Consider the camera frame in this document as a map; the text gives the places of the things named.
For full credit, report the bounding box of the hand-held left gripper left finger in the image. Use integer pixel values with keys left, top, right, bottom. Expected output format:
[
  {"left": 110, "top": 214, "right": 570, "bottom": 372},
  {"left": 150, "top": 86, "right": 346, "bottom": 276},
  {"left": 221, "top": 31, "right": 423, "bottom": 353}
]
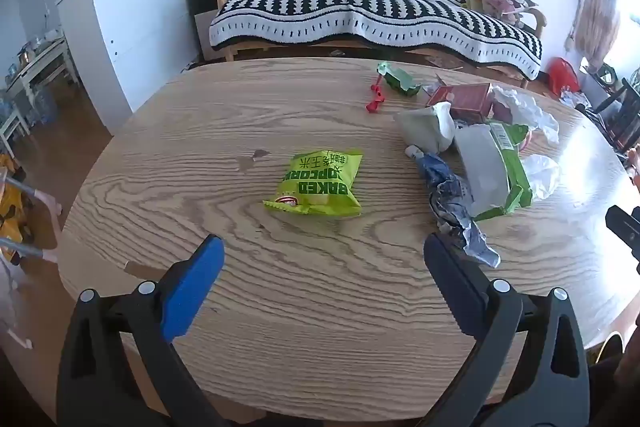
[{"left": 56, "top": 233, "right": 226, "bottom": 427}]

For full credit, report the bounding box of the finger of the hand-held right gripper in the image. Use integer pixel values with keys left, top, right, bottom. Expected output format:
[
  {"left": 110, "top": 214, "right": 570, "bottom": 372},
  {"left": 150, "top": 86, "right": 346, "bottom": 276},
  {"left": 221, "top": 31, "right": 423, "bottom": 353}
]
[{"left": 605, "top": 204, "right": 640, "bottom": 258}]

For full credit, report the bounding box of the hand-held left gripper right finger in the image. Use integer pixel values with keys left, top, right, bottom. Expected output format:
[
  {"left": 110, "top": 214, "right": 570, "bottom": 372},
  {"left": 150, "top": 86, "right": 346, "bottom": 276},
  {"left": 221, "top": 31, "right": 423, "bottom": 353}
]
[{"left": 422, "top": 232, "right": 592, "bottom": 427}]

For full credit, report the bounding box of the green silver snack bag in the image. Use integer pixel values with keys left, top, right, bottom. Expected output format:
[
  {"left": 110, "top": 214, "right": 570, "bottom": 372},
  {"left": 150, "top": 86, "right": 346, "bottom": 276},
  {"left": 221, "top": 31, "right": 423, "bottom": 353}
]
[{"left": 452, "top": 121, "right": 535, "bottom": 222}]

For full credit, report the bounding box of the clear plastic bag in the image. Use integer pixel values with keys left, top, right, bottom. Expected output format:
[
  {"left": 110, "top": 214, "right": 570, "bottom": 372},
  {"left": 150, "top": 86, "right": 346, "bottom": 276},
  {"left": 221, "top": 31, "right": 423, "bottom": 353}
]
[
  {"left": 520, "top": 153, "right": 561, "bottom": 202},
  {"left": 492, "top": 86, "right": 561, "bottom": 146}
]

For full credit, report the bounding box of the green popcorn bag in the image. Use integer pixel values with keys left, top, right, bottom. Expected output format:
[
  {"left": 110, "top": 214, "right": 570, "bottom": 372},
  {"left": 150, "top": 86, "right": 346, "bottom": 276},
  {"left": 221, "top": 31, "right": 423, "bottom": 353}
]
[{"left": 262, "top": 148, "right": 363, "bottom": 219}]

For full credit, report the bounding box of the pink tricycle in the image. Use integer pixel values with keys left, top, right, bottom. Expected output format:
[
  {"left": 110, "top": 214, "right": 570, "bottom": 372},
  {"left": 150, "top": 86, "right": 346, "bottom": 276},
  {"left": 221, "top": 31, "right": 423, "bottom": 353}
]
[{"left": 625, "top": 146, "right": 640, "bottom": 192}]

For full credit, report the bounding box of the blue silver crumpled wrapper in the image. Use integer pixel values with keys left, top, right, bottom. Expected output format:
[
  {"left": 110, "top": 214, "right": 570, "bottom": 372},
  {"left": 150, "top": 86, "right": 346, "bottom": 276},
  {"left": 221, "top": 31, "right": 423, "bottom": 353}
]
[{"left": 405, "top": 145, "right": 502, "bottom": 269}]

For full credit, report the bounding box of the black wooden chair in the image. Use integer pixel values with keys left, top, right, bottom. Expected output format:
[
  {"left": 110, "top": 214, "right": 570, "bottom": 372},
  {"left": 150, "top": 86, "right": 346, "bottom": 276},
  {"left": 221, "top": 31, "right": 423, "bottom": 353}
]
[{"left": 575, "top": 67, "right": 640, "bottom": 152}]

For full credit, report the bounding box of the black stool yellow rim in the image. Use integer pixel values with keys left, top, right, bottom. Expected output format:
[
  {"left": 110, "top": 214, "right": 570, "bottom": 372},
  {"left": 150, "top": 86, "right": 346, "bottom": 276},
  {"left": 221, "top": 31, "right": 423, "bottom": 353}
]
[{"left": 587, "top": 329, "right": 638, "bottom": 408}]

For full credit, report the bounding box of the red plastic bag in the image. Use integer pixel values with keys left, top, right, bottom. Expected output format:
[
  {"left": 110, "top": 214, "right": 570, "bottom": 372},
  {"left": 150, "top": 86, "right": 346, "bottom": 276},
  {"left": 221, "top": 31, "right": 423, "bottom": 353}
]
[{"left": 545, "top": 57, "right": 582, "bottom": 96}]

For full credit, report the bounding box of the white crumpled pouch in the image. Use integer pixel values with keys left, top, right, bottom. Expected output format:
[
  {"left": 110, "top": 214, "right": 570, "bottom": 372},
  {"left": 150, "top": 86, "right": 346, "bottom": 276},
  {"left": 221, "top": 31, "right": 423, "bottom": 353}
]
[{"left": 394, "top": 102, "right": 457, "bottom": 154}]

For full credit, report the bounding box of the hanging duster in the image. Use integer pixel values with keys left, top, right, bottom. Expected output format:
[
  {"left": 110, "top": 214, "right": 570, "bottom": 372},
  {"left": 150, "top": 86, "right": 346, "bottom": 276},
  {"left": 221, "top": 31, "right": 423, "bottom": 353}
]
[{"left": 564, "top": 0, "right": 581, "bottom": 54}]

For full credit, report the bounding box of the pink child walker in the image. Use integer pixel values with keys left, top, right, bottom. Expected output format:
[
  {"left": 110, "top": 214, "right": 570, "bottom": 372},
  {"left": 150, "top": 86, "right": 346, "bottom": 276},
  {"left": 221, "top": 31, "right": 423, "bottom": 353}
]
[{"left": 0, "top": 152, "right": 63, "bottom": 350}]

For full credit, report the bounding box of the red cardboard box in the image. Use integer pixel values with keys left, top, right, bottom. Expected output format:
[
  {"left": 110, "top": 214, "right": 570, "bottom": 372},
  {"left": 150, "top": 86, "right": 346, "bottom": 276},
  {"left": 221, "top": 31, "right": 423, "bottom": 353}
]
[{"left": 425, "top": 82, "right": 496, "bottom": 124}]

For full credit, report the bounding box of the green crumpled wrapper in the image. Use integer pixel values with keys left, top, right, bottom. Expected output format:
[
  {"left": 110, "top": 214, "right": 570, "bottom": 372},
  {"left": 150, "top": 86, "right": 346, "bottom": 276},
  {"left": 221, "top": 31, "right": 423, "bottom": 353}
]
[{"left": 376, "top": 62, "right": 422, "bottom": 98}]

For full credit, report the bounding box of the blue water jug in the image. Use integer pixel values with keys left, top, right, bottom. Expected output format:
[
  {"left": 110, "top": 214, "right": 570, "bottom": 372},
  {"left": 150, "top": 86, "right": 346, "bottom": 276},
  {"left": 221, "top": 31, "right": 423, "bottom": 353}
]
[{"left": 27, "top": 87, "right": 58, "bottom": 125}]

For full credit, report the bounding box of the white cabinet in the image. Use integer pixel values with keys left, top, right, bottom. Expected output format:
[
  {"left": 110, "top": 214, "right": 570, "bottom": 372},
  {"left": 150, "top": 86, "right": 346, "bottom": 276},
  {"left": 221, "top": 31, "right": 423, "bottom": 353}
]
[{"left": 55, "top": 0, "right": 201, "bottom": 135}]

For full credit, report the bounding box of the white table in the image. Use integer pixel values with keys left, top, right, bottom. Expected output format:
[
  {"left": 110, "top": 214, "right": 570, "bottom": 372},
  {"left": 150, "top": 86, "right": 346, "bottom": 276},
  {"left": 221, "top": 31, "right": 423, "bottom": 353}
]
[{"left": 5, "top": 34, "right": 81, "bottom": 142}]

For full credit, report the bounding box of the black white striped sofa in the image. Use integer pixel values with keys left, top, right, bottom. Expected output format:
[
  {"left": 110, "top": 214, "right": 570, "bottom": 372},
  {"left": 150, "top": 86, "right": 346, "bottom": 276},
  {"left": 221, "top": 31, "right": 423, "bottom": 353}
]
[{"left": 207, "top": 0, "right": 545, "bottom": 80}]

